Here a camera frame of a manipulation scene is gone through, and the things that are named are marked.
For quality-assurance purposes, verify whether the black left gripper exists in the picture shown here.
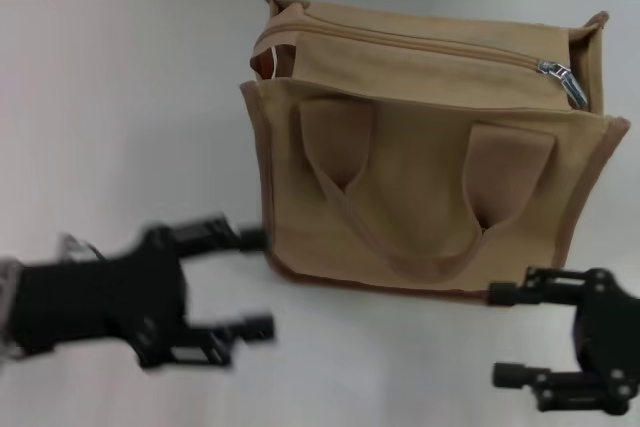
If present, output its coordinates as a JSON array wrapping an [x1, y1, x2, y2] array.
[[10, 214, 277, 369]]

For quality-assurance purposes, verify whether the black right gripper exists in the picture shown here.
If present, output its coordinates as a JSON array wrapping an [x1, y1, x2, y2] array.
[[487, 266, 640, 417]]

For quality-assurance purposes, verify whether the khaki canvas food bag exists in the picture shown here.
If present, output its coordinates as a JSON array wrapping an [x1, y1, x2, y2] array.
[[238, 0, 633, 306]]

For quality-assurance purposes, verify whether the silver metal zipper pull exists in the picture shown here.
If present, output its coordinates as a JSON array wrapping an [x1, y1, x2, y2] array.
[[536, 58, 588, 110]]

